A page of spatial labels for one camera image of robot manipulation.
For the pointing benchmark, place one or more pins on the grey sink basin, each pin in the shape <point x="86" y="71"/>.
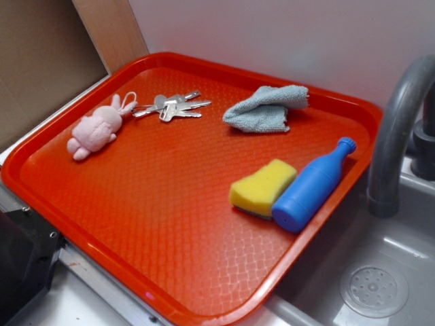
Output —
<point x="309" y="293"/>

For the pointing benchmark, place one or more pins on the silver key bunch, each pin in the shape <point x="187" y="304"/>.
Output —
<point x="179" y="105"/>

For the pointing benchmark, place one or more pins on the black box corner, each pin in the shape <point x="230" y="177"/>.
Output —
<point x="30" y="247"/>

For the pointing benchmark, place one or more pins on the blue plastic bottle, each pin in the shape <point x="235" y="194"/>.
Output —
<point x="303" y="198"/>

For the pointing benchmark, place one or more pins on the yellow sponge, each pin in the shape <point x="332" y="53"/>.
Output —
<point x="256" y="193"/>

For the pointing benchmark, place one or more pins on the brown cardboard panel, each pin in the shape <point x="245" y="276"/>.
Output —
<point x="52" y="51"/>

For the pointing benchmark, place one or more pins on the light blue microfibre cloth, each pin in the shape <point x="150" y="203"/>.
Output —
<point x="266" y="110"/>

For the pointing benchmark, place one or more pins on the pink plush bunny keychain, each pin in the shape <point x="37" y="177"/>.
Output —
<point x="94" y="132"/>

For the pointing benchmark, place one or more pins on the dark faucet handle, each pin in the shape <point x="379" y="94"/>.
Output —
<point x="422" y="165"/>

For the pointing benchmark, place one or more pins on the red plastic tray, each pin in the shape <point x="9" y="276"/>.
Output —
<point x="152" y="207"/>

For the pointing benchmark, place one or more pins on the sink drain strainer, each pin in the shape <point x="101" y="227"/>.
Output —
<point x="373" y="289"/>

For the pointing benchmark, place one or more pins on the grey sink faucet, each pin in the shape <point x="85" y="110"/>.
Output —
<point x="404" y="110"/>

